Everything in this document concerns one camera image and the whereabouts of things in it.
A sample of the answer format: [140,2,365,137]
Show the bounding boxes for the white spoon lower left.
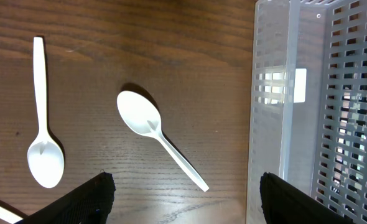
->
[0,206,23,224]

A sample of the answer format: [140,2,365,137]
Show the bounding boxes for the clear plastic basket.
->
[246,0,367,223]

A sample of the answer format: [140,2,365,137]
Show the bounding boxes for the white plastic spoon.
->
[116,91,209,192]

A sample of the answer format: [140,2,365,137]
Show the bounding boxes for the white label sticker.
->
[294,68,307,103]

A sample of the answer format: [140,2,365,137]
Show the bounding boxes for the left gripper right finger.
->
[259,172,353,224]

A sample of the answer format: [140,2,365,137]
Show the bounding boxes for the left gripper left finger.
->
[17,172,116,224]

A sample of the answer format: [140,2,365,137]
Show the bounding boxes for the small white spoon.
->
[27,37,65,189]

